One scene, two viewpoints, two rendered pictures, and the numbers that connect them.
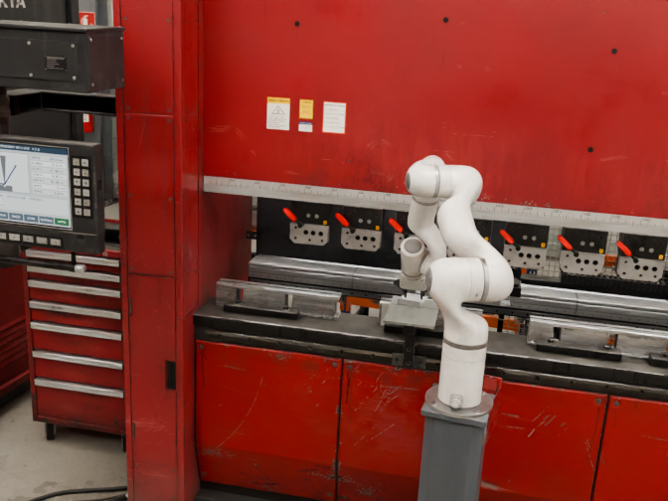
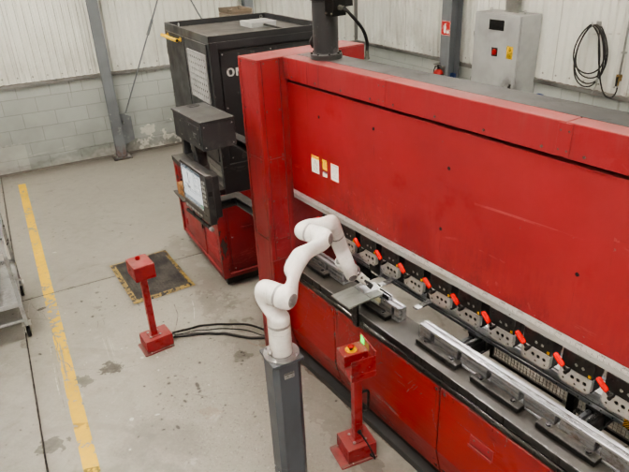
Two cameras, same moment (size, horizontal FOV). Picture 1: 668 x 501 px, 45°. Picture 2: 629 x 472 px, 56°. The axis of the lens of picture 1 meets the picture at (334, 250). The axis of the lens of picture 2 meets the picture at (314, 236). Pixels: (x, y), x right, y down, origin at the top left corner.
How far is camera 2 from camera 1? 251 cm
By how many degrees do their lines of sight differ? 43
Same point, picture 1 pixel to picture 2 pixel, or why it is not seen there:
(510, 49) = (401, 154)
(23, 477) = (244, 311)
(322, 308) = (338, 275)
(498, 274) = (278, 297)
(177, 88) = (262, 147)
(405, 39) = (358, 136)
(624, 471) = (450, 439)
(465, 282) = (263, 296)
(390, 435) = not seen: hidden behind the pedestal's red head
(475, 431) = (274, 370)
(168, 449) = not seen: hidden behind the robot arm
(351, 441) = not seen: hidden behind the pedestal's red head
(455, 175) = (312, 233)
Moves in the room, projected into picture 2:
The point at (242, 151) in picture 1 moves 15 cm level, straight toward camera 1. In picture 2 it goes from (304, 180) to (290, 187)
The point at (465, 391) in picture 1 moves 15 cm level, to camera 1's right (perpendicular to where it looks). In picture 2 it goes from (272, 348) to (292, 361)
